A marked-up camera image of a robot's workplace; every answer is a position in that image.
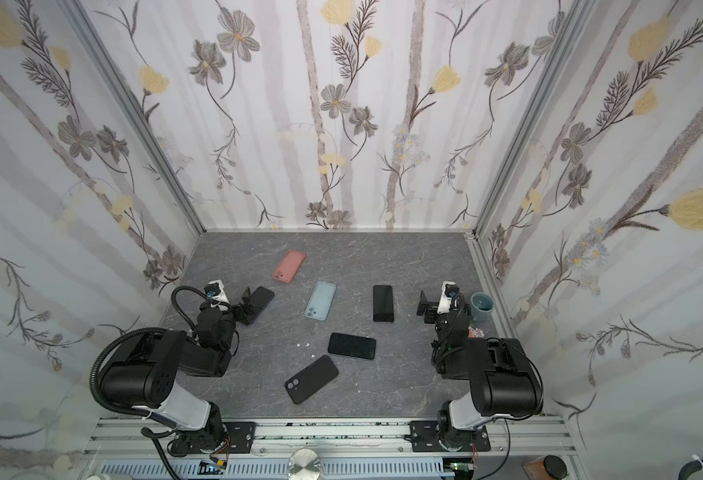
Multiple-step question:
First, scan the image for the purple-edged black phone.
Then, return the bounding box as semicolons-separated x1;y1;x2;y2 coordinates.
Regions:
373;285;395;323

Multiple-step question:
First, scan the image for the blue-edged black phone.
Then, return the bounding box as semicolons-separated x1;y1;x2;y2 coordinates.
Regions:
328;333;377;360

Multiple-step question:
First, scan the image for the small pink white object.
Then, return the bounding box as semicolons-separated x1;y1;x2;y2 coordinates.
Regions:
469;327;485;338

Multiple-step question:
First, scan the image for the black phone case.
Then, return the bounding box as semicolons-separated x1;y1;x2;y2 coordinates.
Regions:
285;355;339;405

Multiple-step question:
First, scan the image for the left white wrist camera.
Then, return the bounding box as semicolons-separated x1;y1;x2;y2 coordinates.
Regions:
204;280;229;305

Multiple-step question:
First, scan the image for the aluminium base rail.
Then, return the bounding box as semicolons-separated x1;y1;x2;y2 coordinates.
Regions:
80;416;589;479

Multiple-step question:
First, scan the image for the round silver knob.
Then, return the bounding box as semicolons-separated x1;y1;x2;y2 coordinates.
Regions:
288;448;325;480

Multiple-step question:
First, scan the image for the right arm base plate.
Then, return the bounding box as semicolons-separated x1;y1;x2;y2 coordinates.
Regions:
405;420;491;453

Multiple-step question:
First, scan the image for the white ventilated cable duct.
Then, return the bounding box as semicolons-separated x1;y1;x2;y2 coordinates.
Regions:
94;458;455;479

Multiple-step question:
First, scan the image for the teal ceramic cup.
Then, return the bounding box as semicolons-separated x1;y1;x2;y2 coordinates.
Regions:
471;292;495;322

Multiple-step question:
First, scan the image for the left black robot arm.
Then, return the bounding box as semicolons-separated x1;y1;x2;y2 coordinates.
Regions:
89;282;262;458

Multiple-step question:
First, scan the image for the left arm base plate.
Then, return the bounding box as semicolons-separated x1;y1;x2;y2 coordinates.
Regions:
167;421;257;458

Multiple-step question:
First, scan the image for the brown box black cap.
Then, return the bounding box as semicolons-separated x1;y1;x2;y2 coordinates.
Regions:
523;455;569;480

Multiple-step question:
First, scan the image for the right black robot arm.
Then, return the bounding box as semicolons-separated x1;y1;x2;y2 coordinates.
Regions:
409;282;545;453

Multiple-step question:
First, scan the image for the light blue phone case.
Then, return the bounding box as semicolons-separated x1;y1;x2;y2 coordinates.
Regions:
305;281;337;321

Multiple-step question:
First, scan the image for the pink phone case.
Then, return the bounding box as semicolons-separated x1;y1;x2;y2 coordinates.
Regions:
273;250;306;283

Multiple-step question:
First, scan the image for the black phone far left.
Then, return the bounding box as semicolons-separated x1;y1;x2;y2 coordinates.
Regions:
240;286;275;325

